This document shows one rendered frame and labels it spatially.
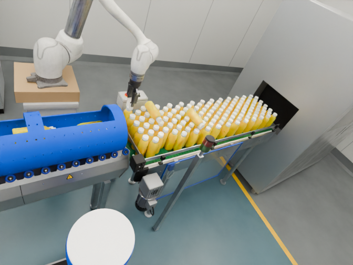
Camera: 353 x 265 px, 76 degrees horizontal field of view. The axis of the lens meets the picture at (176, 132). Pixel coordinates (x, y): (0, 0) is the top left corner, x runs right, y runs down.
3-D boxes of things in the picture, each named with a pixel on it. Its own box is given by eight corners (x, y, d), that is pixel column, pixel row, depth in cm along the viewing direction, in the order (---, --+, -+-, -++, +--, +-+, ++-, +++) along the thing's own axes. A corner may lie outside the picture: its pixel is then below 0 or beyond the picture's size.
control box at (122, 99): (116, 102, 170) (118, 91, 163) (139, 100, 181) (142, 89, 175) (121, 111, 164) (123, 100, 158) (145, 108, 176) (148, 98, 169)
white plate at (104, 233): (127, 203, 111) (126, 204, 112) (64, 215, 98) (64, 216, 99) (142, 262, 94) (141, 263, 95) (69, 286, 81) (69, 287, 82)
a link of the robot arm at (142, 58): (142, 77, 133) (150, 69, 143) (148, 53, 123) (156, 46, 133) (126, 70, 133) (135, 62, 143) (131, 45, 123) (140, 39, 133)
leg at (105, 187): (94, 217, 203) (101, 178, 162) (100, 215, 206) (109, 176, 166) (96, 223, 200) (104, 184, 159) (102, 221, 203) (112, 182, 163)
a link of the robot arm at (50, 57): (28, 72, 141) (24, 38, 128) (48, 63, 156) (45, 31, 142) (52, 82, 141) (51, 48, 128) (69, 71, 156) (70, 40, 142)
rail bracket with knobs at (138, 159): (127, 163, 145) (130, 153, 139) (137, 161, 150) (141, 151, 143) (133, 175, 140) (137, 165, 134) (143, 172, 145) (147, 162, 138)
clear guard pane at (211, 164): (149, 201, 181) (167, 164, 150) (217, 174, 226) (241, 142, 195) (150, 201, 181) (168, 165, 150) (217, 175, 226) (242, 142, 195)
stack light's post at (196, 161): (153, 227, 214) (196, 153, 143) (156, 225, 216) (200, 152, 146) (154, 231, 212) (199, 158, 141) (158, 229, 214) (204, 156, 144)
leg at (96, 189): (89, 204, 210) (95, 163, 170) (95, 202, 213) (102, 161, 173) (91, 210, 207) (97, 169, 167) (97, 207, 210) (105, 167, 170)
